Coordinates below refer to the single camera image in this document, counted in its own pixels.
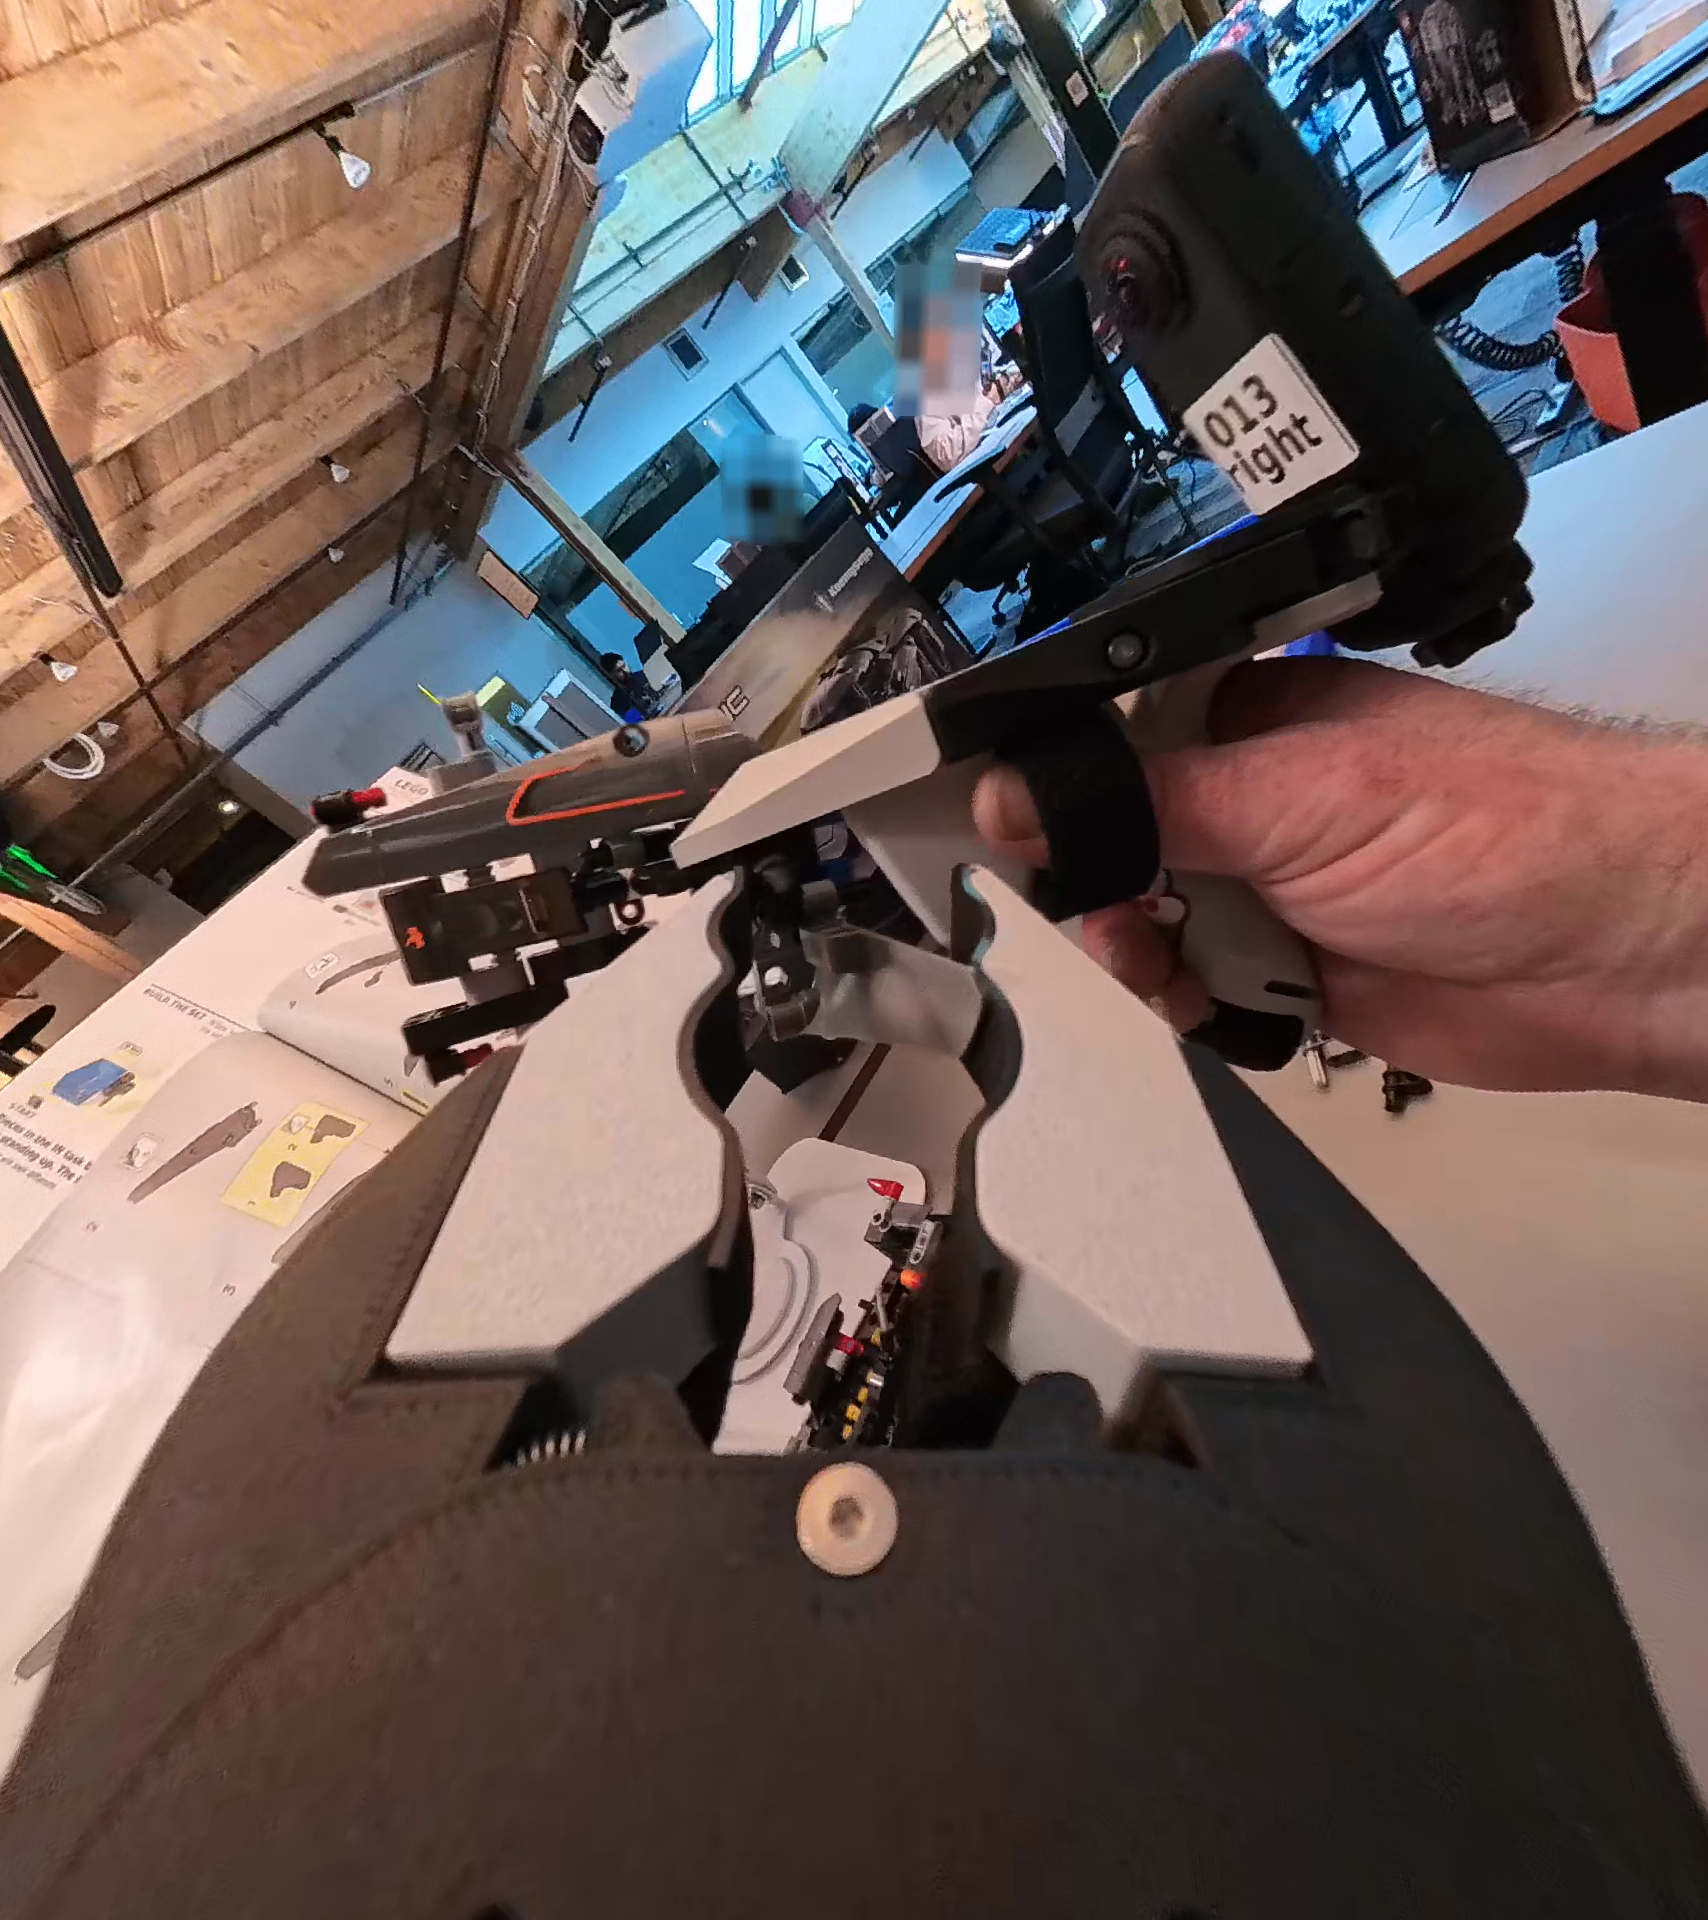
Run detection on black lego set box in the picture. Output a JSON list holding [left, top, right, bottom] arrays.
[[667, 526, 984, 753]]

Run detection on dark grey lego spaceship model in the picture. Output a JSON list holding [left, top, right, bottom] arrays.
[[306, 705, 984, 1090]]

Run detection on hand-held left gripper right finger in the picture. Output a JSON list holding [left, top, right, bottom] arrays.
[[937, 866, 1316, 1434]]

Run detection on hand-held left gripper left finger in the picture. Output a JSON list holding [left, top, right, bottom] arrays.
[[386, 870, 763, 1412]]

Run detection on dark lego subassembly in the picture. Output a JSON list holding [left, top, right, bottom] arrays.
[[790, 1170, 979, 1453]]

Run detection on black office chair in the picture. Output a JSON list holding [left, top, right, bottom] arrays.
[[1011, 224, 1190, 602]]

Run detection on scattered small lego pieces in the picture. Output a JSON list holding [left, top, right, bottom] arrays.
[[1296, 698, 1708, 1419]]

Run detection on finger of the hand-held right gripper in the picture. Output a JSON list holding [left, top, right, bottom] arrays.
[[672, 698, 948, 874]]

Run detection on lego instruction booklet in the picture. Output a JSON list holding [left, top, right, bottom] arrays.
[[0, 764, 526, 1851]]

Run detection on person's right hand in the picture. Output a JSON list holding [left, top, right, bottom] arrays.
[[974, 657, 1689, 1104]]

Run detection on wooden office table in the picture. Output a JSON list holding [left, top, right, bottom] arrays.
[[1390, 0, 1708, 297]]

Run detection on black product box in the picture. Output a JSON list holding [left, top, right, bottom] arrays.
[[1394, 0, 1537, 171]]

